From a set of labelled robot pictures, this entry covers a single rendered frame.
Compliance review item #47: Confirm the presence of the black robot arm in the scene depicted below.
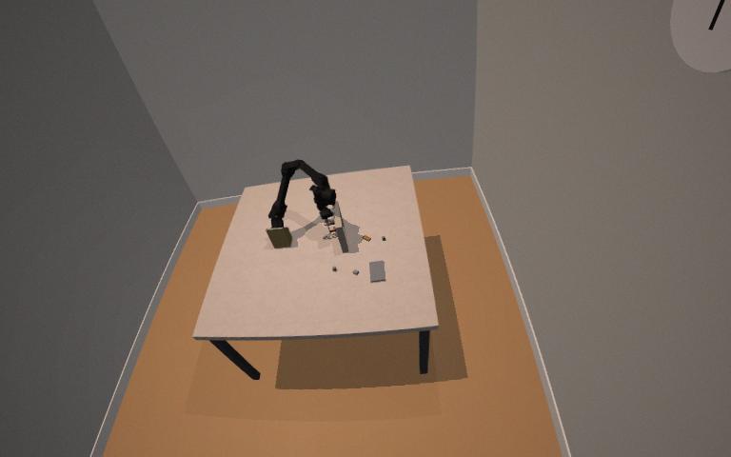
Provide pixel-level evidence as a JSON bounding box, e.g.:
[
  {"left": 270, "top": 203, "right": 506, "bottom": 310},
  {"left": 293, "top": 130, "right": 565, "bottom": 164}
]
[{"left": 268, "top": 159, "right": 336, "bottom": 229}]

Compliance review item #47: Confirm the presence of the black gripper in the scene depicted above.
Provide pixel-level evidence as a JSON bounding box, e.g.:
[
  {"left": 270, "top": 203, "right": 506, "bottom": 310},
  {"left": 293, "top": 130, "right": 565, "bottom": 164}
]
[{"left": 314, "top": 197, "right": 332, "bottom": 219}]

